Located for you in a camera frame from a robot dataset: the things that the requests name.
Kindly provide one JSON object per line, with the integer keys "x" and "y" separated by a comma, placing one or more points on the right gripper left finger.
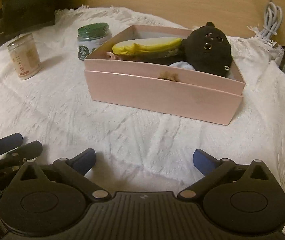
{"x": 73, "y": 171}

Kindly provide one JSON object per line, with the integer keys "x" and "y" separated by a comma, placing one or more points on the pink cardboard box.
{"x": 160, "y": 88}

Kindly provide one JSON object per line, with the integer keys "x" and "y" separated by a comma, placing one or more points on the black monitor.
{"x": 19, "y": 16}

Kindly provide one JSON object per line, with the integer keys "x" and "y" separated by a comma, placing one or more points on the black plush toy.
{"x": 207, "y": 50}

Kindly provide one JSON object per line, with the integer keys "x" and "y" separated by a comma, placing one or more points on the tall beige-lid plastic jar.
{"x": 24, "y": 55}

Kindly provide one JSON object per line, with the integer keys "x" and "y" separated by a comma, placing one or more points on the white woven blanket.
{"x": 138, "y": 150}

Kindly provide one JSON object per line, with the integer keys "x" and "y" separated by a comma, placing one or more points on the pink red cloth item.
{"x": 112, "y": 56}

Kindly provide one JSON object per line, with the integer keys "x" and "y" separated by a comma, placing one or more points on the green-lid small jar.
{"x": 90, "y": 37}

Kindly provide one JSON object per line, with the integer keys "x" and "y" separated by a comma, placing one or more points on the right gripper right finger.
{"x": 213, "y": 170}

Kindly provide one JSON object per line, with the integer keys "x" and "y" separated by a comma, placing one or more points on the light blue soft cloth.
{"x": 182, "y": 65}

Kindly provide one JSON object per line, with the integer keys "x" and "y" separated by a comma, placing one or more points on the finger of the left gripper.
{"x": 20, "y": 155}
{"x": 10, "y": 142}

